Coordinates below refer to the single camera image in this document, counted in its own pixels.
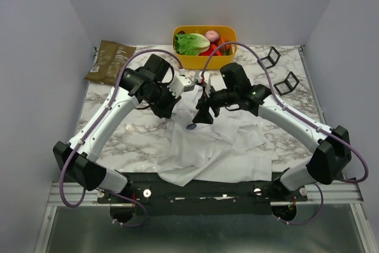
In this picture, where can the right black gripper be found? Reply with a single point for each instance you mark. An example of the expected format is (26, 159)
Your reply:
(205, 106)

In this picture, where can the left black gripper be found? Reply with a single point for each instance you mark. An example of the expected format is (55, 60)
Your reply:
(166, 112)

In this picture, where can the white shirt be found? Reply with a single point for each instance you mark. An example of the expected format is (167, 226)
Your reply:
(225, 151)

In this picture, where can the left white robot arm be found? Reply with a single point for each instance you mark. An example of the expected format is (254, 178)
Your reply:
(77, 158)

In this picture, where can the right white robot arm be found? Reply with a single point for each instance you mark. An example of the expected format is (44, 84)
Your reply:
(328, 145)

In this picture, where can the yellow plastic bin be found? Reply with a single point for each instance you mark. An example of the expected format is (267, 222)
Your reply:
(213, 62)

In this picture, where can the red pepper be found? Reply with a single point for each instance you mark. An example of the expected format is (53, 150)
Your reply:
(211, 50)

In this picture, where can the green lettuce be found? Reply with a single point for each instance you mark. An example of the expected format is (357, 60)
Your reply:
(191, 44)

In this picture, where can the orange carrot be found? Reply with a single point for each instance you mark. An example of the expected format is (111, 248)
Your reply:
(226, 49)

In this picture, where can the red onion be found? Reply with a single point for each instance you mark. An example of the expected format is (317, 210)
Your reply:
(213, 36)

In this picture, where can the brown snack bag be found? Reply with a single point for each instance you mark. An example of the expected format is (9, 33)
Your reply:
(111, 57)

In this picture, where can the far black folding stand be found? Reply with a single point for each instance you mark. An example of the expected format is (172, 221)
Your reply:
(271, 59)

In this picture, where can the black folding stand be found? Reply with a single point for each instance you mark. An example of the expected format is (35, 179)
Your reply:
(271, 59)
(288, 85)

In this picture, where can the near black folding stand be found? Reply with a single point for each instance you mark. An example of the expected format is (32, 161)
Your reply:
(288, 85)

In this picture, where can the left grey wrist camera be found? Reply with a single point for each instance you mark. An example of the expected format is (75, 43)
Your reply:
(180, 84)

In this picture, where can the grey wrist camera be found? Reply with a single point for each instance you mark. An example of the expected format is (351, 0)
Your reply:
(180, 84)
(203, 79)

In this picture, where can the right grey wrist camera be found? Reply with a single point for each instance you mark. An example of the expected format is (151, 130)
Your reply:
(203, 79)

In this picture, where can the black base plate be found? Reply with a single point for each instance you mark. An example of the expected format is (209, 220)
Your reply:
(161, 198)

